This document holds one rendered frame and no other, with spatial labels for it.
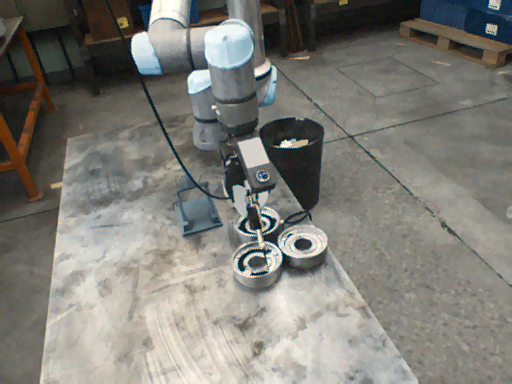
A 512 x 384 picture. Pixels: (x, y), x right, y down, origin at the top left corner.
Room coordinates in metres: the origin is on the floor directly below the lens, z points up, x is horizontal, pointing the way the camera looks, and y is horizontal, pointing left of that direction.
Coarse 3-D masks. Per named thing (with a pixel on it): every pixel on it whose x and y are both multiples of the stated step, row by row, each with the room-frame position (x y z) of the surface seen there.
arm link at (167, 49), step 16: (160, 0) 0.91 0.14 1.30; (176, 0) 0.91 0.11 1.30; (160, 16) 0.86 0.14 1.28; (176, 16) 0.86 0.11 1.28; (144, 32) 0.82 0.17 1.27; (160, 32) 0.81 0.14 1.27; (176, 32) 0.81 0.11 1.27; (144, 48) 0.79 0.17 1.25; (160, 48) 0.79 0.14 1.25; (176, 48) 0.78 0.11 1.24; (144, 64) 0.79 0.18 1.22; (160, 64) 0.78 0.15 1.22; (176, 64) 0.78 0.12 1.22; (192, 64) 0.78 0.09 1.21
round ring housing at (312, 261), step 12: (288, 228) 0.74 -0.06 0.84; (300, 228) 0.74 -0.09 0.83; (312, 228) 0.73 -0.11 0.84; (300, 240) 0.71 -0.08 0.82; (312, 240) 0.70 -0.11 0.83; (324, 240) 0.70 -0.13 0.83; (300, 252) 0.67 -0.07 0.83; (312, 252) 0.67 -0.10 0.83; (324, 252) 0.66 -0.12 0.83; (288, 264) 0.66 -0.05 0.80; (300, 264) 0.64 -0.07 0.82; (312, 264) 0.64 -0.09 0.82
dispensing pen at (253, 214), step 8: (248, 192) 0.71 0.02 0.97; (248, 200) 0.71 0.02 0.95; (248, 208) 0.68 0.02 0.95; (256, 208) 0.68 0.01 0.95; (248, 216) 0.69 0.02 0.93; (256, 216) 0.67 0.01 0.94; (256, 224) 0.66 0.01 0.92; (256, 232) 0.67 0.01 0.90; (264, 248) 0.65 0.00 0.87; (264, 256) 0.64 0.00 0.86
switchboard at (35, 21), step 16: (0, 0) 4.11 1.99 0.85; (16, 0) 4.15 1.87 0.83; (32, 0) 4.17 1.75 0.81; (48, 0) 4.20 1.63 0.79; (80, 0) 4.32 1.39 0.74; (0, 16) 4.10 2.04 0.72; (16, 16) 4.13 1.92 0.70; (32, 16) 4.16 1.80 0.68; (48, 16) 4.19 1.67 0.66; (64, 16) 4.22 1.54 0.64; (80, 16) 4.25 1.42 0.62; (64, 48) 4.39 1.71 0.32; (48, 80) 4.33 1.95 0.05
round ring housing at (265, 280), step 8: (240, 248) 0.69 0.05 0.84; (248, 248) 0.70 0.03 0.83; (256, 248) 0.70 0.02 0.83; (272, 248) 0.69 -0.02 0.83; (248, 256) 0.67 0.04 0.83; (256, 256) 0.68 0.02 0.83; (280, 256) 0.65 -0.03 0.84; (232, 264) 0.64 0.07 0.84; (248, 264) 0.66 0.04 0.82; (256, 264) 0.68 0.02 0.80; (264, 264) 0.67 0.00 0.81; (280, 264) 0.63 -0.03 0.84; (240, 272) 0.62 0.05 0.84; (272, 272) 0.61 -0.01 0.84; (280, 272) 0.63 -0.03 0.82; (240, 280) 0.62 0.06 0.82; (248, 280) 0.61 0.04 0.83; (256, 280) 0.60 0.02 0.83; (264, 280) 0.60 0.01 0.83; (272, 280) 0.61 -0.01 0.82
